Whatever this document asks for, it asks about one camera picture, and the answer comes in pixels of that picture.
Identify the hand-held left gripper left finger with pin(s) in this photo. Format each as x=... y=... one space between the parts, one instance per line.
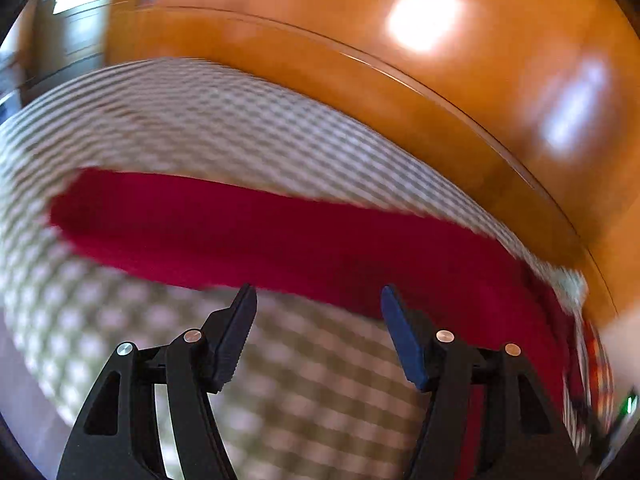
x=239 y=325

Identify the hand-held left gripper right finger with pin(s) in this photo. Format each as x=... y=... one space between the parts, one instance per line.
x=402 y=340

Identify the red fleece garment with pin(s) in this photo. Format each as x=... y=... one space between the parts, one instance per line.
x=280 y=240

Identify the multicoloured checked pillow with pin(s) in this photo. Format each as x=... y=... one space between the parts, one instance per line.
x=597 y=360

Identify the green checked bed cover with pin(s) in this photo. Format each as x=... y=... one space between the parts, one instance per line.
x=260 y=130

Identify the wooden wardrobe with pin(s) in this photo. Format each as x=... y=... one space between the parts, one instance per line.
x=320 y=35

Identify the brown wooden door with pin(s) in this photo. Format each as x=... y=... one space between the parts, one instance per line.
x=65 y=35

